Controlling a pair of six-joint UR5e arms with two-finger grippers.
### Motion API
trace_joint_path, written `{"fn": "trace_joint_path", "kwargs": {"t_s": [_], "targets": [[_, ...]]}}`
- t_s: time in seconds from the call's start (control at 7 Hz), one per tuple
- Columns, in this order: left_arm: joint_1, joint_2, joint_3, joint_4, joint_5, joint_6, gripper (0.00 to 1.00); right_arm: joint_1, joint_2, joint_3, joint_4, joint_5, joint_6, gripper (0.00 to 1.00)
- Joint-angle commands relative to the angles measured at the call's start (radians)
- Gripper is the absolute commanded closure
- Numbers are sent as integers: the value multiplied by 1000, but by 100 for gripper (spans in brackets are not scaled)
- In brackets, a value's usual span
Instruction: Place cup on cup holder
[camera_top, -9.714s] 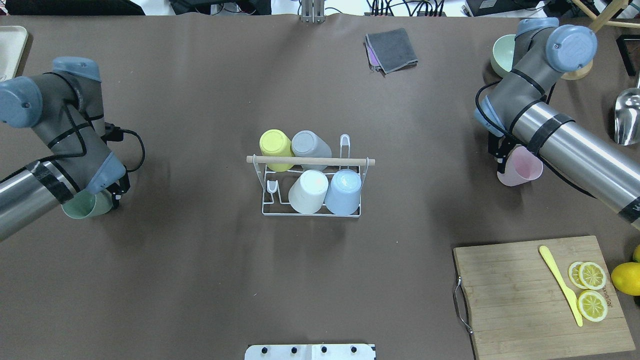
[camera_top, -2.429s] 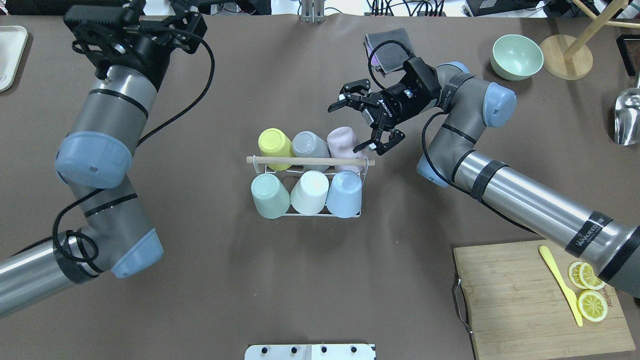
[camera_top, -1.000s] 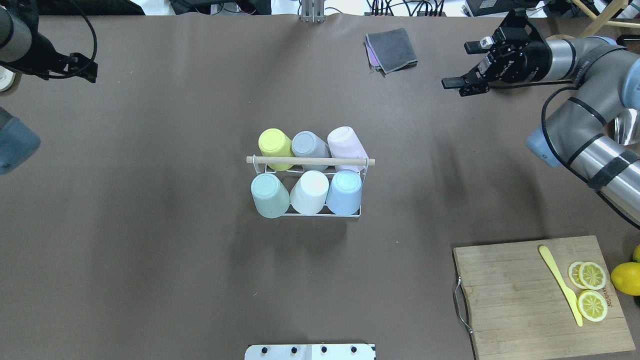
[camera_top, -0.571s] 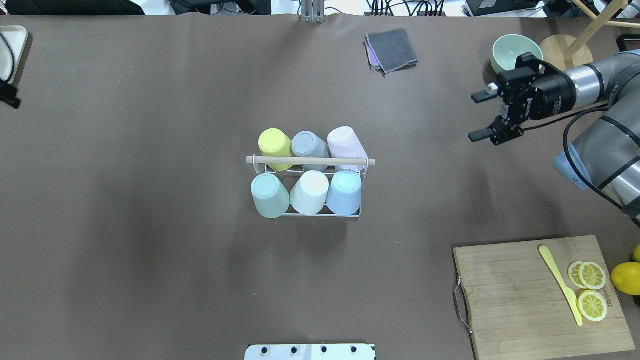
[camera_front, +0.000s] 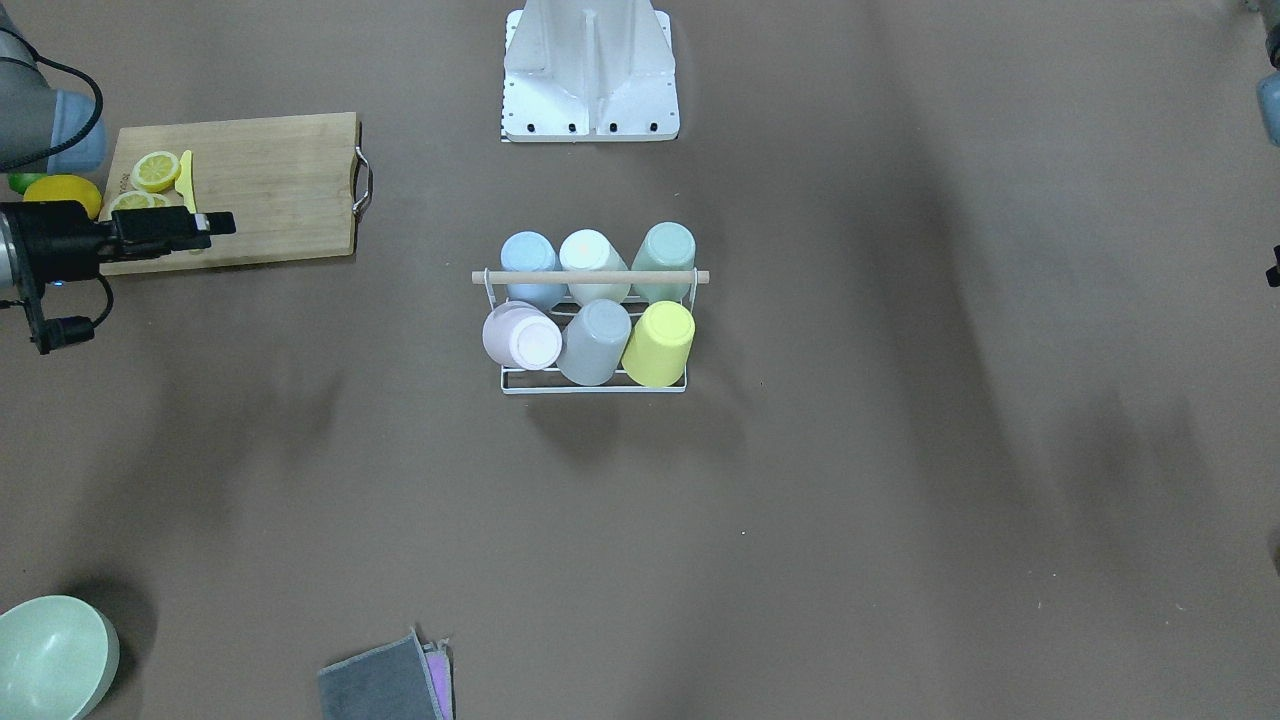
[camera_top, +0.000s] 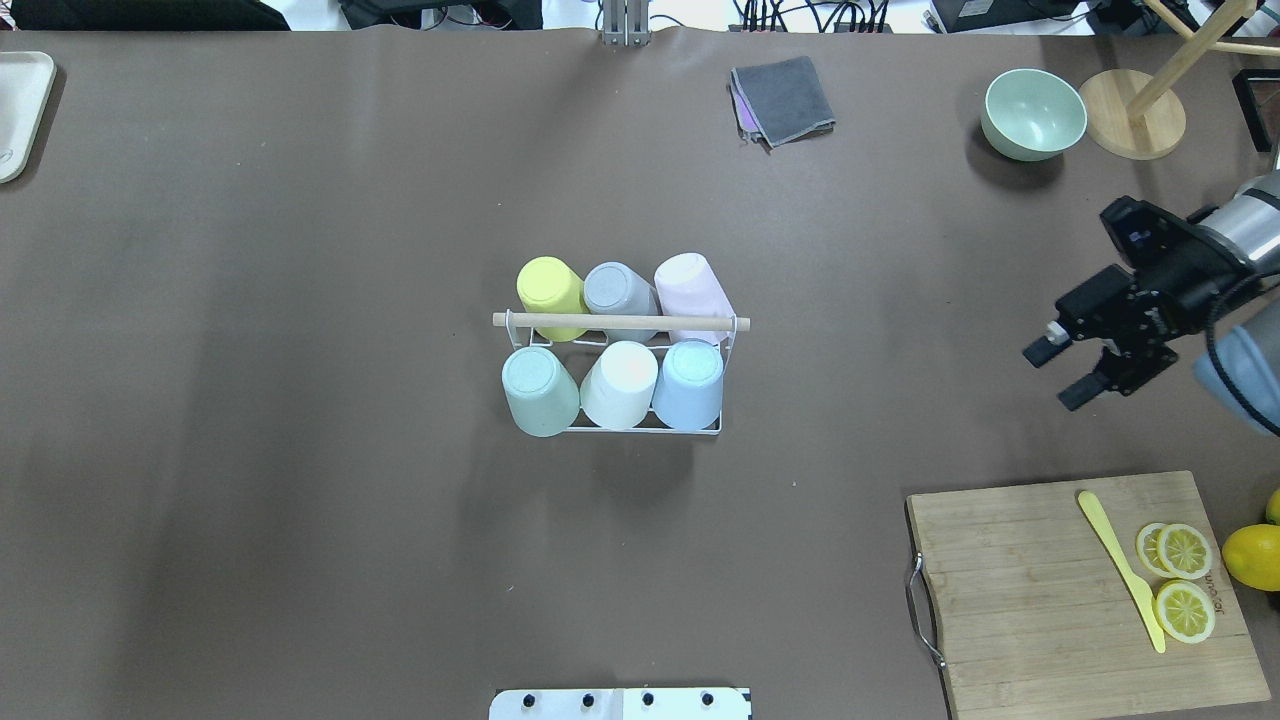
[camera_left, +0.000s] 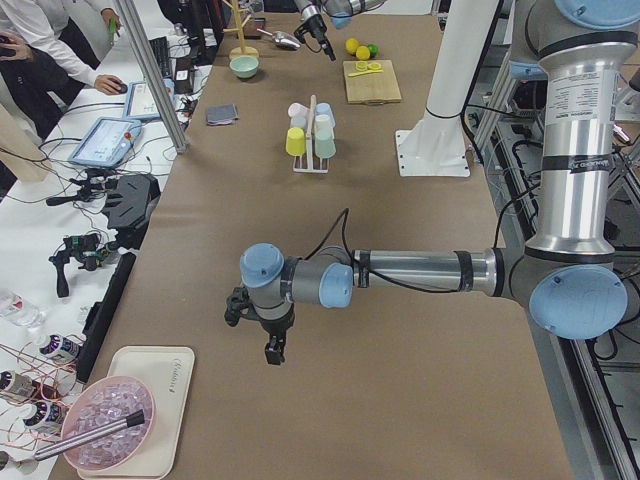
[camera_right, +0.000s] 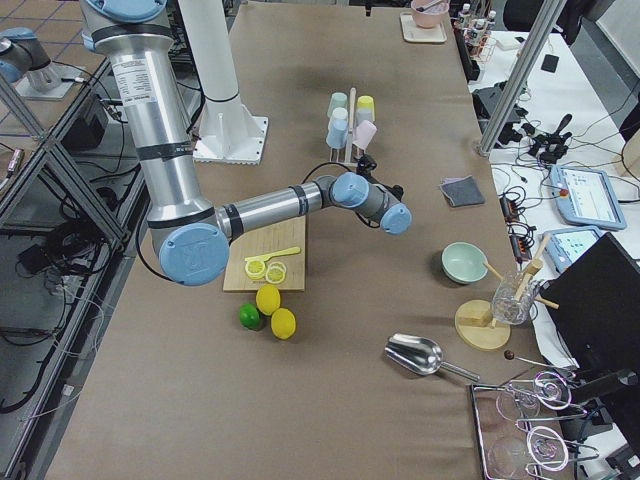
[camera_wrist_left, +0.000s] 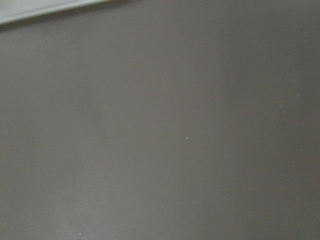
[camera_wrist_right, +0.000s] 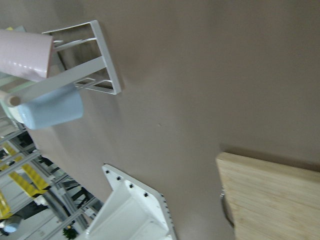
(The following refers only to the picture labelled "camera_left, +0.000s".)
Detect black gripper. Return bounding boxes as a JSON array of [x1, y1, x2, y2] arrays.
[[294, 13, 336, 61], [224, 287, 295, 366]]

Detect pink plastic cup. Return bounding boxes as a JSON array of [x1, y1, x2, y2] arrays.
[[287, 102, 309, 118]]

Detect green plastic cup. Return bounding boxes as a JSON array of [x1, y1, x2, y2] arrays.
[[314, 127, 336, 159]]

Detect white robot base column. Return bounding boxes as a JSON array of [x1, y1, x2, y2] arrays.
[[396, 0, 501, 177]]

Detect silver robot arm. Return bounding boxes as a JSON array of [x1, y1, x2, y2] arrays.
[[294, 0, 384, 61], [225, 1, 639, 365]]

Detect light blue plastic cup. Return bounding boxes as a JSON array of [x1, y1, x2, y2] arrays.
[[316, 102, 335, 122]]

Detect cream plastic cup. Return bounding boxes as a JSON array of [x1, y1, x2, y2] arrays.
[[314, 114, 334, 132]]

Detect grey plastic cup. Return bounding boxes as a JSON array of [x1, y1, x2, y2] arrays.
[[290, 115, 307, 130]]

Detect yellow plastic cup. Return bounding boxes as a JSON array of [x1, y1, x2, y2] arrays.
[[285, 127, 306, 157]]

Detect white cup holder rack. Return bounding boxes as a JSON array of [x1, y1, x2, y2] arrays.
[[290, 94, 336, 174]]

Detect yellow lemon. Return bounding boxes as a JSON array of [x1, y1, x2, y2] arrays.
[[345, 38, 360, 56], [355, 45, 371, 61]]

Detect yellow plastic knife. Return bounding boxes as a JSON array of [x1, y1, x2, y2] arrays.
[[347, 70, 383, 78]]

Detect metal scoop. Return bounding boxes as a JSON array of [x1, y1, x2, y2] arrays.
[[257, 29, 301, 51]]

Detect bamboo cutting board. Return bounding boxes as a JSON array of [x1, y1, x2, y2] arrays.
[[342, 60, 402, 105]]

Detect green ceramic bowl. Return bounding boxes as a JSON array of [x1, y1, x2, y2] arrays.
[[229, 55, 260, 80]]

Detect wooden mug tree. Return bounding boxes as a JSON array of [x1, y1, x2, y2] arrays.
[[223, 0, 259, 60]]

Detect cream plastic tray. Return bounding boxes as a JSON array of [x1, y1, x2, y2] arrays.
[[78, 346, 195, 479]]

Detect grey folded cloth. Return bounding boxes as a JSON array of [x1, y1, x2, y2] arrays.
[[206, 103, 238, 126]]

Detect pink bowl of ice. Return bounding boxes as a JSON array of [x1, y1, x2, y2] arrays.
[[61, 376, 155, 471]]

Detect blue teach pendant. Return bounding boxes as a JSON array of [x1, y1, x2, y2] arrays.
[[68, 117, 142, 168], [122, 81, 160, 121]]

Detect black stand plate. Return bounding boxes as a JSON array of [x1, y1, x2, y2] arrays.
[[101, 174, 161, 249]]

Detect person in dark clothes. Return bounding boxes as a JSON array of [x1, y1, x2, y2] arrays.
[[1, 31, 69, 139]]

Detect metal tongs handle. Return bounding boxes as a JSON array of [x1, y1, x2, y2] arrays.
[[32, 410, 145, 461]]

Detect aluminium frame post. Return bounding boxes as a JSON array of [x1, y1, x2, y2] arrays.
[[114, 0, 187, 154]]

